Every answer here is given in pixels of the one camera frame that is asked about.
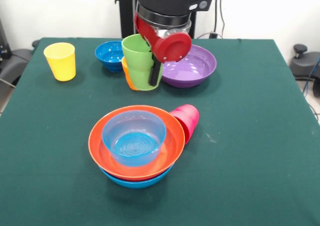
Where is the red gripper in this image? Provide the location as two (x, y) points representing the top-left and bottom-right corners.
(133, 10), (193, 87)

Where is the green plastic cup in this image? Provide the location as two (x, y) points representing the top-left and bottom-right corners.
(121, 33), (165, 91)

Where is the pink plastic cup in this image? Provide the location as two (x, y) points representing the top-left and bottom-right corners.
(169, 104), (200, 146)

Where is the wide orange-red bowl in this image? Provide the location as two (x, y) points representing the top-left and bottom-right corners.
(88, 105), (186, 179)

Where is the small light blue bowl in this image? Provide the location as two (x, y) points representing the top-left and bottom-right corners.
(101, 110), (167, 167)

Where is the small orange-red bowl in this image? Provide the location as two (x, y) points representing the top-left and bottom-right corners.
(109, 164), (174, 182)

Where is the large light blue bowl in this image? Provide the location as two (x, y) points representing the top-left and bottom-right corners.
(98, 163), (175, 189)

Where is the orange plastic cup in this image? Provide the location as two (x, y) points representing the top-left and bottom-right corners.
(121, 56), (139, 91)

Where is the purple plastic bowl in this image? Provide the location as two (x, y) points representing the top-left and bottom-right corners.
(160, 44), (217, 89)

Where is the small dark blue bowl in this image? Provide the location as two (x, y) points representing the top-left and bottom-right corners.
(94, 40), (125, 73)

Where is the yellow plastic cup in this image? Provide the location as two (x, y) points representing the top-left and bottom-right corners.
(43, 42), (76, 82)

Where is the dark green tablecloth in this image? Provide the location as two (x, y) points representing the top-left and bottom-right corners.
(0, 37), (320, 226)

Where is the black equipment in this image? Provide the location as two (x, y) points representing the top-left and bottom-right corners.
(0, 18), (12, 59)

